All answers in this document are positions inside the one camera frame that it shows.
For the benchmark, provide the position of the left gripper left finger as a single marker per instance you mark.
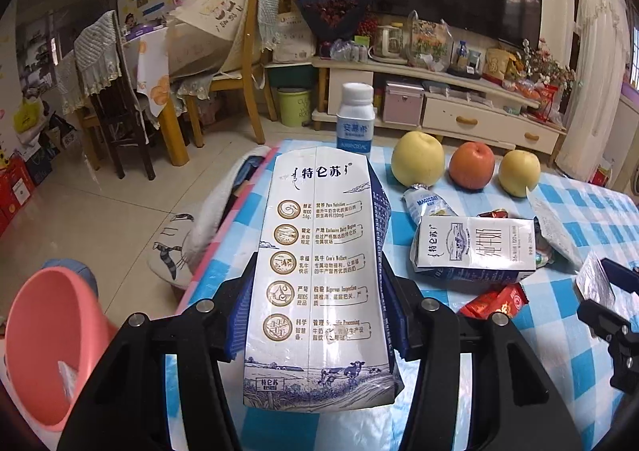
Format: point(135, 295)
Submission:
point(123, 405)

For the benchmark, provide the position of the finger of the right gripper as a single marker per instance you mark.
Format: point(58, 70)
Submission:
point(602, 321)
point(623, 277)

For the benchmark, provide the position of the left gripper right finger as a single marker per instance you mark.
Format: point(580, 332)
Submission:
point(514, 403)

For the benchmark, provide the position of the grey printed foil packet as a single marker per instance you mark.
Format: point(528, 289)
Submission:
point(553, 230)

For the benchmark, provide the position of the red Tehtarik snack bag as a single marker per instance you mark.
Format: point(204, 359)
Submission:
point(508, 299)

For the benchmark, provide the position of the white blue milk carton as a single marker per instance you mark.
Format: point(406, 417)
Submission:
point(474, 248)

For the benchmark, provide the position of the milk carton with circles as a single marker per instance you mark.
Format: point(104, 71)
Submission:
point(318, 338)

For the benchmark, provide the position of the small red candy wrapper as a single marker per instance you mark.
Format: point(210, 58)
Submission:
point(495, 214)

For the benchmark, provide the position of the pink plastic trash bin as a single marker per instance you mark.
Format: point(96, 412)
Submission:
point(56, 333)

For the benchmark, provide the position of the blue cartoon snack bag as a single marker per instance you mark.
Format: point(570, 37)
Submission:
point(592, 282)

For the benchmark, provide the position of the small yellow apple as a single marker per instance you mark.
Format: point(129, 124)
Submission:
point(519, 172)

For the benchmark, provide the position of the cat pattern slipper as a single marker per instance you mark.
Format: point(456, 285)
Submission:
point(166, 257)

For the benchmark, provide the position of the red apple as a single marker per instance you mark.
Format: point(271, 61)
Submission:
point(472, 165)

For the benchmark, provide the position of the cream TV cabinet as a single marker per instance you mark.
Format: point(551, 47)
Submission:
point(472, 110)

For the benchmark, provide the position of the large yellow apple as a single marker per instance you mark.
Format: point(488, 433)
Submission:
point(418, 158)

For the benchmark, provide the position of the white lace curtain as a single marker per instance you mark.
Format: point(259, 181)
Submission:
point(604, 51)

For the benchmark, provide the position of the red gift boxes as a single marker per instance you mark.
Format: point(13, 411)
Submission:
point(16, 188)

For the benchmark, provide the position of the pink storage box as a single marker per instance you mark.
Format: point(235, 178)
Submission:
point(403, 103)

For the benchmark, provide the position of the white yogurt drink bottle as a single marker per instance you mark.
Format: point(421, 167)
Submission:
point(356, 118)

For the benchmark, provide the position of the dining table with cloth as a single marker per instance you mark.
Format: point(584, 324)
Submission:
point(157, 59)

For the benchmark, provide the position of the dark wooden chair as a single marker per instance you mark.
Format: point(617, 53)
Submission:
point(105, 80)

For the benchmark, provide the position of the green waste bin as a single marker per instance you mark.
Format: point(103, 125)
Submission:
point(295, 106)

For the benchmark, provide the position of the dark wrapped flower bouquet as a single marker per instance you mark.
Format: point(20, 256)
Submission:
point(331, 20)

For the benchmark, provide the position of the wooden dining chair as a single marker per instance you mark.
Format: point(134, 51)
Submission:
point(219, 46)

